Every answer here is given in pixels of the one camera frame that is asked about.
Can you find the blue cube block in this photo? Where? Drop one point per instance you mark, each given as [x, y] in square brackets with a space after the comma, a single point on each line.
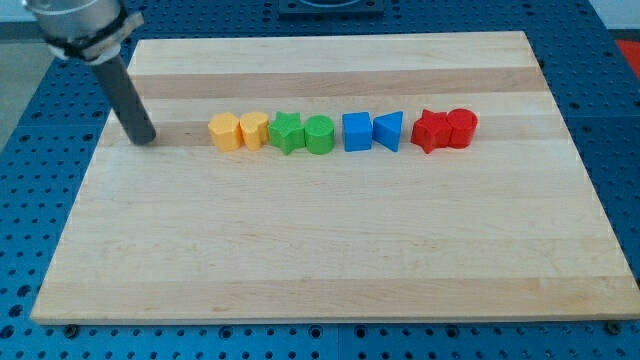
[357, 131]

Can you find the red object at edge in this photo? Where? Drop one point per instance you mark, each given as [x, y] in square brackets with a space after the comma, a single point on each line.
[631, 52]

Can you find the light wooden board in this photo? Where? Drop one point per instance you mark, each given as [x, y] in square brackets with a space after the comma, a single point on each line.
[177, 232]

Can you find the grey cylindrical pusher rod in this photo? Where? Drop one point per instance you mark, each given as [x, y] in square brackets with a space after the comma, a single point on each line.
[126, 103]

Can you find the yellow hexagon block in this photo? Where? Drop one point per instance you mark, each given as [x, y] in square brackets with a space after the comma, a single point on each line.
[225, 131]

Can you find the green cylinder block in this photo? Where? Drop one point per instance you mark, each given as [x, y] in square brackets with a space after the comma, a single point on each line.
[319, 134]

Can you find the blue triangle block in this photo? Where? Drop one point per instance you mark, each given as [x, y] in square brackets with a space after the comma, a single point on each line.
[387, 130]

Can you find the green star block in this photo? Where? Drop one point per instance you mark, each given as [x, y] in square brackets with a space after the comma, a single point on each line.
[286, 132]

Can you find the red cylinder block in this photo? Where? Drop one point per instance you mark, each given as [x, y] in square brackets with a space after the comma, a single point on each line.
[463, 124]

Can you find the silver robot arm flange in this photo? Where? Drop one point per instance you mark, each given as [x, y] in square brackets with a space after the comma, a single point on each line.
[89, 30]

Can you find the yellow heart block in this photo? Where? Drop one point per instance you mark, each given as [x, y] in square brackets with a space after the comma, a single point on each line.
[254, 127]

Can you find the red star block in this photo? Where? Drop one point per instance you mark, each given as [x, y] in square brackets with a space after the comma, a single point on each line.
[431, 131]

